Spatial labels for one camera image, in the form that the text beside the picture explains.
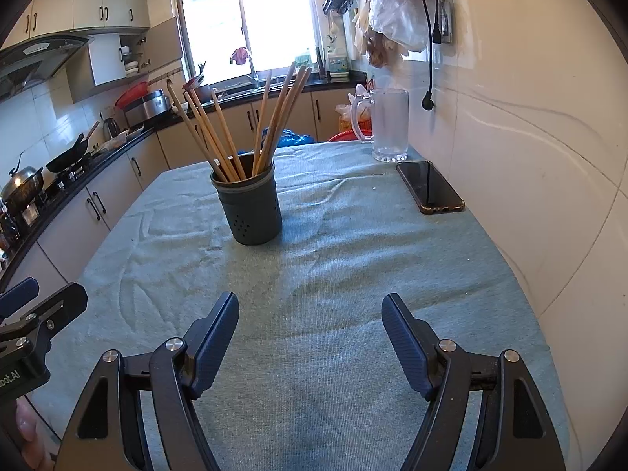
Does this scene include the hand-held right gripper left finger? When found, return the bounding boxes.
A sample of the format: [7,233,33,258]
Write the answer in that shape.
[54,291,241,471]

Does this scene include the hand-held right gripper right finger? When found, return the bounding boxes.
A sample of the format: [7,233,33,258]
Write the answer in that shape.
[381,293,565,471]

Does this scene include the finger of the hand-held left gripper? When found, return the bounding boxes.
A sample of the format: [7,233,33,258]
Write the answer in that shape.
[0,277,40,325]
[0,282,89,354]

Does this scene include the dark grey utensil holder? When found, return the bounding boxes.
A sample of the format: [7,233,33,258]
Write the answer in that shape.
[211,152,284,246]

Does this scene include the group of wooden chopsticks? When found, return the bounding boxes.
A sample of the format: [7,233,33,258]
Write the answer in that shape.
[166,61,313,183]

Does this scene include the person's left hand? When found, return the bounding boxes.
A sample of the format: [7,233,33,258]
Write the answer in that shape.
[14,396,58,467]

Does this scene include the dark condiment jars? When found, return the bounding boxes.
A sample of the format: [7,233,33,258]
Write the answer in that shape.
[0,206,23,251]

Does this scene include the beige kitchen base cabinets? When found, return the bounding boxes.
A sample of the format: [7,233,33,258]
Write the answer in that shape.
[0,86,366,305]

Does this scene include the black wok with lid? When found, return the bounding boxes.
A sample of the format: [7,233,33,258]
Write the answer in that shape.
[0,150,45,207]

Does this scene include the grey-green table cloth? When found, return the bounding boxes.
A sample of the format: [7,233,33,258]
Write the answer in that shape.
[29,140,570,471]

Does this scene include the gas stove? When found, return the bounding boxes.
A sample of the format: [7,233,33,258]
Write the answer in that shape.
[29,154,106,199]

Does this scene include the dark smartphone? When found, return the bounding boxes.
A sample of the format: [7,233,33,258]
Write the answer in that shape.
[396,160,466,215]

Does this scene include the white rectangular dish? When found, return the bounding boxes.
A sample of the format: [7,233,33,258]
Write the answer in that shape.
[95,135,129,153]

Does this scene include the silver rice cooker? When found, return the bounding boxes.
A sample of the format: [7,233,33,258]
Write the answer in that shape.
[122,89,172,126]

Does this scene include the blue plastic bag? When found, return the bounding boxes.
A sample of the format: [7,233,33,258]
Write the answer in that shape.
[262,128,315,149]

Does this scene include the red plastic basin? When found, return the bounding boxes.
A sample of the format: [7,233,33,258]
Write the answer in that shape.
[115,82,149,109]

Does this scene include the red floor basin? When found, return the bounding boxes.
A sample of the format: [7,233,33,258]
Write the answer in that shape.
[328,129,374,144]

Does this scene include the grey range hood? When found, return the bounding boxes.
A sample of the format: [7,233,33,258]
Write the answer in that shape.
[0,33,95,101]

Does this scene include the white plastic bag with oranges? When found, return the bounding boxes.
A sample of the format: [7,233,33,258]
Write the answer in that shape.
[335,83,374,134]

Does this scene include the brown clay pot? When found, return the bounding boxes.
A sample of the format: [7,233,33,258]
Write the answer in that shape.
[183,75,213,104]

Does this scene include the steel kitchen sink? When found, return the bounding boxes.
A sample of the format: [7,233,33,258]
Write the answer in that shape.
[216,75,295,99]

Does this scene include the white green detergent jug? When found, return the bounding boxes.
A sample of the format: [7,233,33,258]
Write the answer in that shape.
[327,45,350,82]

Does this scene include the kitchen window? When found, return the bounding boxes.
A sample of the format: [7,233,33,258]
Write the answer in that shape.
[174,0,325,90]

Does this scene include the cluster of hanging plastic bags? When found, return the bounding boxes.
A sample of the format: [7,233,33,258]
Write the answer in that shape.
[330,0,440,67]

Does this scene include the black power cable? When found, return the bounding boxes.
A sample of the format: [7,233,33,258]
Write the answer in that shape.
[417,0,442,113]

